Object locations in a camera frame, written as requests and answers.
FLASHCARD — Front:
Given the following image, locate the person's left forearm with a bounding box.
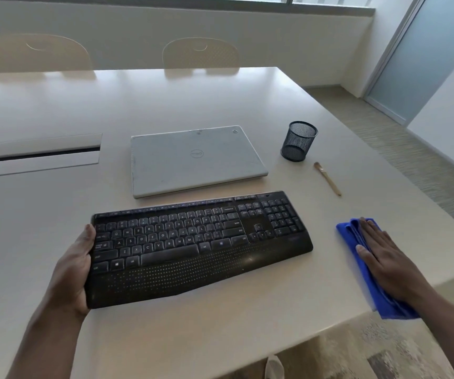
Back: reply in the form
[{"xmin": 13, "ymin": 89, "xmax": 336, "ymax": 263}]
[{"xmin": 5, "ymin": 300, "xmax": 90, "ymax": 379}]

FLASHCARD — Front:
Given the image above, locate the frosted glass door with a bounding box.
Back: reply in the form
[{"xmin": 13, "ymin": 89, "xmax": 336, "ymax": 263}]
[{"xmin": 363, "ymin": 0, "xmax": 454, "ymax": 125}]

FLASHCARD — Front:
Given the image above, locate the person's white shoe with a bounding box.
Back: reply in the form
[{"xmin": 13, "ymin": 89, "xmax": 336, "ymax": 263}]
[{"xmin": 264, "ymin": 354, "xmax": 285, "ymax": 379}]

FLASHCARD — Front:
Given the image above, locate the silver laptop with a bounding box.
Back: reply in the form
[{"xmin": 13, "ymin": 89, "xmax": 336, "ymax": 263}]
[{"xmin": 130, "ymin": 125, "xmax": 270, "ymax": 200}]

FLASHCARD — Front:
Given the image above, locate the blue microfibre cloth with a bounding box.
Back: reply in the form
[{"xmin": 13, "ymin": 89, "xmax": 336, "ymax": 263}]
[{"xmin": 335, "ymin": 217, "xmax": 421, "ymax": 321}]

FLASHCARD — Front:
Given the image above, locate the person's right hand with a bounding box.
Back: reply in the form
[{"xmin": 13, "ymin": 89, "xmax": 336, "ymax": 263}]
[{"xmin": 355, "ymin": 216, "xmax": 437, "ymax": 308}]

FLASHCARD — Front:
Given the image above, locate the cream perforated chair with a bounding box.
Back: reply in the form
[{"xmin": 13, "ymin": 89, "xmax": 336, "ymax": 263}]
[
  {"xmin": 162, "ymin": 37, "xmax": 242, "ymax": 69},
  {"xmin": 0, "ymin": 33, "xmax": 94, "ymax": 72}
]

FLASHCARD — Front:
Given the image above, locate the person's left hand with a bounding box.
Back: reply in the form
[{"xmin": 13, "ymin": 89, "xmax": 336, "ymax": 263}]
[{"xmin": 45, "ymin": 223, "xmax": 96, "ymax": 316}]

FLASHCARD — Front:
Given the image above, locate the black keyboard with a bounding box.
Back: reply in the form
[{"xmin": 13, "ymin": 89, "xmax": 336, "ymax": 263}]
[{"xmin": 84, "ymin": 190, "xmax": 314, "ymax": 310}]

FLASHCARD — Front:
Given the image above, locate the grey window frame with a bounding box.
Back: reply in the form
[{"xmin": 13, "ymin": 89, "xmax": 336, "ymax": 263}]
[{"xmin": 132, "ymin": 0, "xmax": 377, "ymax": 18}]

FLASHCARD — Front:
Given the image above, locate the black mesh pen holder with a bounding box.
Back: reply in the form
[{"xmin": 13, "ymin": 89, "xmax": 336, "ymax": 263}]
[{"xmin": 280, "ymin": 121, "xmax": 319, "ymax": 163}]

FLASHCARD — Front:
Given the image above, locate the small wooden brush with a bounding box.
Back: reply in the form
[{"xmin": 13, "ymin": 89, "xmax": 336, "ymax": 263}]
[{"xmin": 313, "ymin": 161, "xmax": 342, "ymax": 197}]

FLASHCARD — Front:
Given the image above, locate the grey desk cable slot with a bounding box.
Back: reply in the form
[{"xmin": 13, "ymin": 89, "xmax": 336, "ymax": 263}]
[{"xmin": 0, "ymin": 133, "xmax": 103, "ymax": 179}]

